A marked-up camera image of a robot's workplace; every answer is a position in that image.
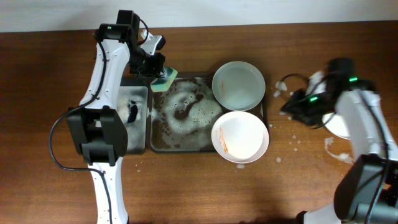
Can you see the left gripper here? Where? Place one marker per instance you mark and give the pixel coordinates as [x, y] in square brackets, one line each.
[156, 69]

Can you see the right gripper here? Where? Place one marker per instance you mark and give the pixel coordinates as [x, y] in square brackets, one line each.
[302, 102]

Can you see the white plate with sauce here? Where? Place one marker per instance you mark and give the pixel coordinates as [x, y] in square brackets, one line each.
[336, 125]

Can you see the green yellow sponge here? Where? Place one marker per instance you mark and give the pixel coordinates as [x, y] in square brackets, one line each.
[163, 83]

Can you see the pinkish white plate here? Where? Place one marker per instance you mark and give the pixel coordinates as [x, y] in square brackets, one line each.
[240, 137]

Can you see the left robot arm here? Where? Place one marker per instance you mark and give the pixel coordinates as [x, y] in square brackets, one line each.
[97, 130]

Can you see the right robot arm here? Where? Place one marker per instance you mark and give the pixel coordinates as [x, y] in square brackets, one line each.
[368, 192]

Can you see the small black soapy tray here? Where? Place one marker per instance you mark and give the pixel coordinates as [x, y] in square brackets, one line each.
[132, 109]

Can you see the large black soapy tray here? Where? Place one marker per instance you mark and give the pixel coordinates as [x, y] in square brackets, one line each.
[181, 119]

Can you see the pale blue plate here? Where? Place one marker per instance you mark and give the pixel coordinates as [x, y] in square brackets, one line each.
[238, 86]

